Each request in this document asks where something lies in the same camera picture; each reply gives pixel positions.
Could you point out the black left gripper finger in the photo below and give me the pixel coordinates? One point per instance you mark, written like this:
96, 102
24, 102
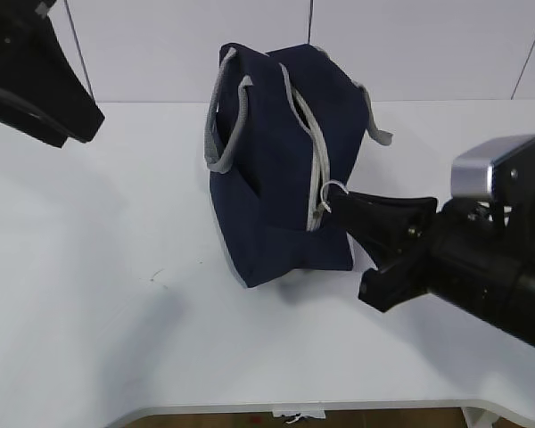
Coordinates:
22, 120
71, 107

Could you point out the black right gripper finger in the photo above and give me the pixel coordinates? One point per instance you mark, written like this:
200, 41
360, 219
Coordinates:
396, 281
382, 226

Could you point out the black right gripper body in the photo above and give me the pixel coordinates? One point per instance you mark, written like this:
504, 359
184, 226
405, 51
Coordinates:
480, 259

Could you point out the white tape under table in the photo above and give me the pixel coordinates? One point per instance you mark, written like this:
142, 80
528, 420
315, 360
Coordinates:
293, 414

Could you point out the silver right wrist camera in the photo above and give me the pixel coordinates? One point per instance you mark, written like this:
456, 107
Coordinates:
501, 173

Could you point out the navy and white lunch bag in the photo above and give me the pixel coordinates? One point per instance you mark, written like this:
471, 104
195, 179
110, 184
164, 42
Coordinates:
282, 128

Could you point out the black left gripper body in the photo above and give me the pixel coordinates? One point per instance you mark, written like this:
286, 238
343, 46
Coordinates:
33, 65

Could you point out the white table leg frame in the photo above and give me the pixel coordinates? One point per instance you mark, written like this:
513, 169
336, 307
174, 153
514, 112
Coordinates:
479, 417

